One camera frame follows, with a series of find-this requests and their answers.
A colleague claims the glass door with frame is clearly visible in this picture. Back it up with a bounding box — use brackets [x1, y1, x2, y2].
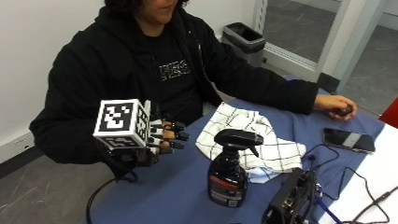
[253, 0, 398, 93]

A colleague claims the the person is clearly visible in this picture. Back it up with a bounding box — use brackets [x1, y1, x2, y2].
[28, 0, 358, 165]

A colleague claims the thin black looped cable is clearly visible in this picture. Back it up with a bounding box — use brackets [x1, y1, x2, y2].
[301, 143, 340, 172]

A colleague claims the white wall outlet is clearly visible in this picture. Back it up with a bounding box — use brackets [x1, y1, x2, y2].
[10, 137, 30, 149]

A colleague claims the black smartphone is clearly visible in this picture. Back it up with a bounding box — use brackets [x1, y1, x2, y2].
[320, 127, 376, 155]

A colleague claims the white marker cube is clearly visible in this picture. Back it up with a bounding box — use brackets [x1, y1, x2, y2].
[92, 98, 151, 150]

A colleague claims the white checked cloth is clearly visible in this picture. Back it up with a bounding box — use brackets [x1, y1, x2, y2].
[194, 102, 309, 185]

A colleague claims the blue tablecloth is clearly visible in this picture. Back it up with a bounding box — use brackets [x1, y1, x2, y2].
[78, 77, 387, 224]

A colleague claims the black electronics box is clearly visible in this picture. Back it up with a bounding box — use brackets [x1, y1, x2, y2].
[261, 167, 319, 224]

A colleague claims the grey trash bin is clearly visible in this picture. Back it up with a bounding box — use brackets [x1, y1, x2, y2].
[219, 21, 267, 67]

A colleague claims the black spray bottle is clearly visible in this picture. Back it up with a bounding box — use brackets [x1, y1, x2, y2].
[206, 128, 265, 209]

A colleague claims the red chair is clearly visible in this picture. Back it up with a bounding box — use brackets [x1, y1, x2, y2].
[378, 96, 398, 129]

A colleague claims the long black cable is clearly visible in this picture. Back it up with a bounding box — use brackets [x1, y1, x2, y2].
[322, 166, 398, 224]

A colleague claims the small black clicker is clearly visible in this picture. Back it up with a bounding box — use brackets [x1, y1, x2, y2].
[335, 105, 354, 118]

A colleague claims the black glove cable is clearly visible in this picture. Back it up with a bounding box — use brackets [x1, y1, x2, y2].
[85, 139, 139, 224]

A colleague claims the blue cable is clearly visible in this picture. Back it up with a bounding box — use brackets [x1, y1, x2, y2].
[307, 154, 343, 224]

